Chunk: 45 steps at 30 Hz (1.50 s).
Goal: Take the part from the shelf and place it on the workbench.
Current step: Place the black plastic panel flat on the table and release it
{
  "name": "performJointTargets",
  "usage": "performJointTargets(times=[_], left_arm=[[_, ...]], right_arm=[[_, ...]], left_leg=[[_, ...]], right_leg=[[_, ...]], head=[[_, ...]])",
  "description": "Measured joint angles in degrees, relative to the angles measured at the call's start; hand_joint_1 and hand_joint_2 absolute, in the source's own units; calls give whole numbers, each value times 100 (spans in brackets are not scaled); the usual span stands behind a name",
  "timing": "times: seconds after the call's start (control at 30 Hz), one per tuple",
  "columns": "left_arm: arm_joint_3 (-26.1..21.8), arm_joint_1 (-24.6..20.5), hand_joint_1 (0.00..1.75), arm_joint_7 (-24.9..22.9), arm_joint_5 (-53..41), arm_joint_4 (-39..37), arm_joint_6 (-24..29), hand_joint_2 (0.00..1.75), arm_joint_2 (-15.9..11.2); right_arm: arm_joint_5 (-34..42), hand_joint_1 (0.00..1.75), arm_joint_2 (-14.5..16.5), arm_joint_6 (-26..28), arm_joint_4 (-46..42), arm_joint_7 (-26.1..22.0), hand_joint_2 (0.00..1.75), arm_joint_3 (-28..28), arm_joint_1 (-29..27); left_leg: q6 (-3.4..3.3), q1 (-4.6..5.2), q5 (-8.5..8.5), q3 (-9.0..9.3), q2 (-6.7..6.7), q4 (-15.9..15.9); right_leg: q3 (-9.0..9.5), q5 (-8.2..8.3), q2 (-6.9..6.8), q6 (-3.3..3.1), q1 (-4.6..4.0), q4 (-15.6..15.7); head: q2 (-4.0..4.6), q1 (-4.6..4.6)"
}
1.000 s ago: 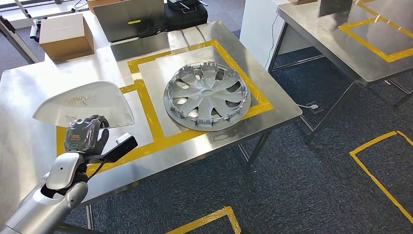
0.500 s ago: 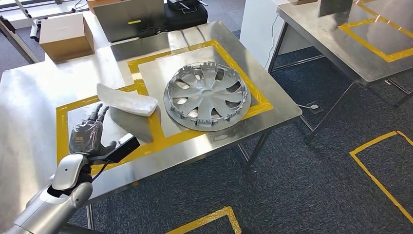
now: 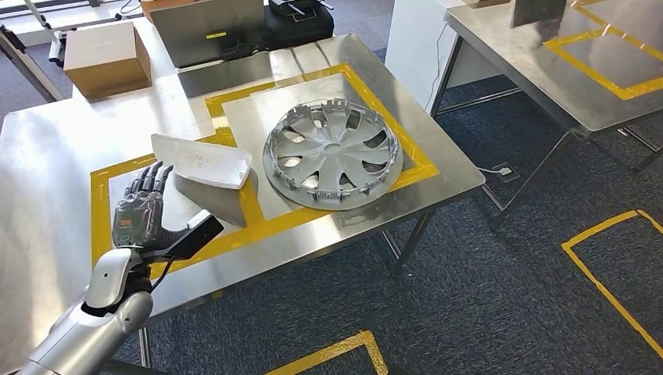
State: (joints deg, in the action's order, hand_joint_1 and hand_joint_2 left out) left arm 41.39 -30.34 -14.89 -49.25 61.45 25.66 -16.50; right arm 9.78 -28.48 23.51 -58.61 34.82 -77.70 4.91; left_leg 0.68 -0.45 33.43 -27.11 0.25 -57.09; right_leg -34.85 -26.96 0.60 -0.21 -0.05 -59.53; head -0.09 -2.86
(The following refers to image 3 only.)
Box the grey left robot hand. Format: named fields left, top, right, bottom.
left=111, top=161, right=181, bottom=250

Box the white plastic shell part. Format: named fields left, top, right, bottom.
left=151, top=133, right=253, bottom=191

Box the steel workbench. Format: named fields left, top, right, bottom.
left=0, top=33, right=487, bottom=375

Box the silver metal wheel part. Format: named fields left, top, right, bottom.
left=262, top=98, right=405, bottom=212

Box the steel table leg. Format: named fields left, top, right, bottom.
left=101, top=359, right=167, bottom=375

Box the brown cardboard box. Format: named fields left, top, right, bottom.
left=63, top=21, right=153, bottom=100

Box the black metal pole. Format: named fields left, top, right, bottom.
left=0, top=26, right=66, bottom=103

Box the white small device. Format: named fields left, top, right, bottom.
left=48, top=30, right=70, bottom=67

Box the grey laptop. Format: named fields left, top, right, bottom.
left=150, top=0, right=267, bottom=70

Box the brown round object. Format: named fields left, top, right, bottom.
left=139, top=0, right=180, bottom=23

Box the black bag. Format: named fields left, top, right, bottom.
left=263, top=0, right=335, bottom=52

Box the yellow floor tape square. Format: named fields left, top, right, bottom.
left=263, top=330, right=389, bottom=375
left=561, top=209, right=663, bottom=358

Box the black floor socket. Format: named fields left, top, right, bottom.
left=492, top=162, right=521, bottom=183

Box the dark flat panel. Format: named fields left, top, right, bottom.
left=510, top=0, right=569, bottom=30

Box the yellow bench tape marking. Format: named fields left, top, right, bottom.
left=543, top=0, right=663, bottom=102

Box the black camera cable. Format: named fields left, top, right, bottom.
left=149, top=255, right=178, bottom=294

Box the thin grey cable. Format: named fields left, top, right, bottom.
left=428, top=23, right=449, bottom=113

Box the steel frame table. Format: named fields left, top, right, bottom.
left=429, top=0, right=663, bottom=231

